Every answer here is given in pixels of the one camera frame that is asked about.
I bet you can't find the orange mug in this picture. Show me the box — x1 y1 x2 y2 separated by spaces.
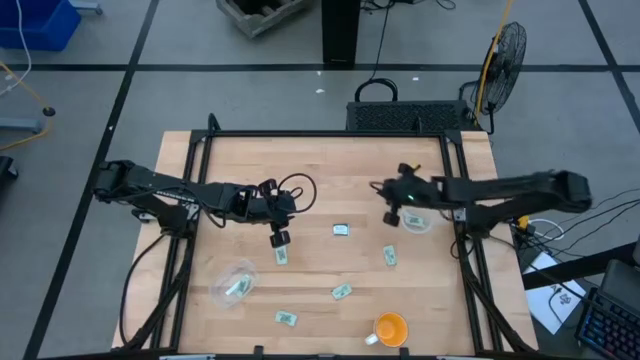
364 311 410 349

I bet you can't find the yellow cable on fan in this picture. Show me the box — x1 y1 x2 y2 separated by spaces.
474 0 517 119

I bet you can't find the clear plastic container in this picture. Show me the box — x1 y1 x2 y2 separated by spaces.
209 258 261 309
399 208 434 235

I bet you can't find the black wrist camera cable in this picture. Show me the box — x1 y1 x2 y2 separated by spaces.
276 172 318 215

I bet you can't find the grey crate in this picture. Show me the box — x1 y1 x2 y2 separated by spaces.
215 0 314 40

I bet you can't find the black mesh computer case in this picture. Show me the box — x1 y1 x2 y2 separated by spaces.
344 99 481 134

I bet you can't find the black looped floor cable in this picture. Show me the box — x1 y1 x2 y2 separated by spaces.
353 0 400 104

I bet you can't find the black arm base cable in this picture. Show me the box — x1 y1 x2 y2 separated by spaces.
118 230 172 347

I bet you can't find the black pillar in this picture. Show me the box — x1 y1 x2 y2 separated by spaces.
321 0 361 66

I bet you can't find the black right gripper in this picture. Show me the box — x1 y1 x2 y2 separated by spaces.
381 162 446 227

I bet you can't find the white printed paper sheet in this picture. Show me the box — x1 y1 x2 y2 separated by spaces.
524 252 589 335

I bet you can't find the black floor fan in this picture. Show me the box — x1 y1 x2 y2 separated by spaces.
459 20 529 134

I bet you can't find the black floor object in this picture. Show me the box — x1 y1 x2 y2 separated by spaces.
0 154 20 181

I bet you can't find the grey metal foot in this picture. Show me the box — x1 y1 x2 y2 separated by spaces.
0 116 44 134
69 0 104 16

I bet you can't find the black aluminium table frame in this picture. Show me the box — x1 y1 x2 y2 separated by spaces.
117 113 539 354

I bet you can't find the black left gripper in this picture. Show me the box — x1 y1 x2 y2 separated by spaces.
238 178 298 249

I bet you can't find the coiled white cable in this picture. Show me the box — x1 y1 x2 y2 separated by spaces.
529 218 566 242

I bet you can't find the yellow floor cable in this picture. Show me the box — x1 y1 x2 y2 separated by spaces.
0 59 56 152

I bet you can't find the black backlit keyboard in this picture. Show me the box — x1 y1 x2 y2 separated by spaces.
574 287 640 360

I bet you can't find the thin white cable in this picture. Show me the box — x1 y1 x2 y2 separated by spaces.
0 0 33 99

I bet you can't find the blue plastic bin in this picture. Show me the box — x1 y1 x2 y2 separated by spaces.
0 0 82 52

